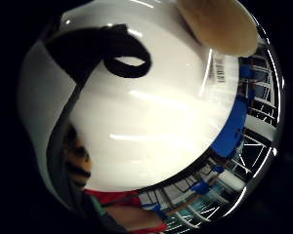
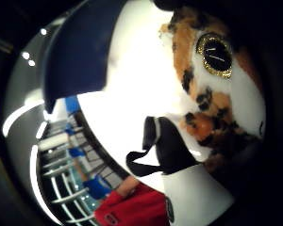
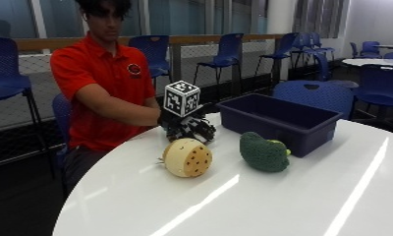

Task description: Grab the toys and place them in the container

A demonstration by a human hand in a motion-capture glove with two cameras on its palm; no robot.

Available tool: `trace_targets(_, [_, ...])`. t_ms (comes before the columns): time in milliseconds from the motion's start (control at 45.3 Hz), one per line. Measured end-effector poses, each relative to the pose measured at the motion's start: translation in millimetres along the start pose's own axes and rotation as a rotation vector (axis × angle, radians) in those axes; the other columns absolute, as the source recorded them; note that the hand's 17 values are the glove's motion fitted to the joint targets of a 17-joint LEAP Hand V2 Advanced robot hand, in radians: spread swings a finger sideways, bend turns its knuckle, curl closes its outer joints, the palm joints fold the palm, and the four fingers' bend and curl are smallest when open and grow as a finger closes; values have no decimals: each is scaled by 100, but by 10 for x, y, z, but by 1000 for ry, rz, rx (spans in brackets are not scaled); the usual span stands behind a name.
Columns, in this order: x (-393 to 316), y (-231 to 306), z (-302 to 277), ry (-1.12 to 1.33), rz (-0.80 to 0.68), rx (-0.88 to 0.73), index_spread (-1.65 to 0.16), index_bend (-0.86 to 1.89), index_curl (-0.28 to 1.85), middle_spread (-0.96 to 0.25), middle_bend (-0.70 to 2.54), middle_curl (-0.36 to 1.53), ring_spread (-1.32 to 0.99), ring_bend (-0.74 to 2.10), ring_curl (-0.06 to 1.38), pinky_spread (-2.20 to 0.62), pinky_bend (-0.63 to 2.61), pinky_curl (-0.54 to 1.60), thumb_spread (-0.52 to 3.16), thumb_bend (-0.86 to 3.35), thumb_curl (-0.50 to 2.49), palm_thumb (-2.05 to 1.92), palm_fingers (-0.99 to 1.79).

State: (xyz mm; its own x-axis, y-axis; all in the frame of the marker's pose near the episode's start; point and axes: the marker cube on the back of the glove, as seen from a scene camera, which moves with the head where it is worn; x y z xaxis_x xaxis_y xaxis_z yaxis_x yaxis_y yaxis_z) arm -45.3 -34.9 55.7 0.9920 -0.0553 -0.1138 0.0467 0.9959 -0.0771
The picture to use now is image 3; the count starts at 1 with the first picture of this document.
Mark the beige round plush toy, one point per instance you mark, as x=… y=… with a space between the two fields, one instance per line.
x=188 y=157

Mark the white marker cube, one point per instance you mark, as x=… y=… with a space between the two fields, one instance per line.
x=181 y=98

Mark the green broccoli plush toy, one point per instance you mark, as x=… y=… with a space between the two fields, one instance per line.
x=264 y=152

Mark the dark blue plastic bin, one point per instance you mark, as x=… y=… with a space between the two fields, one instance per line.
x=278 y=121

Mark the wooden railing with mesh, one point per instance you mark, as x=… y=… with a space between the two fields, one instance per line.
x=192 y=55

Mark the the person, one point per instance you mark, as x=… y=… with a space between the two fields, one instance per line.
x=103 y=75

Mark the white round table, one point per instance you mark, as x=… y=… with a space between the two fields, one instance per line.
x=373 y=62

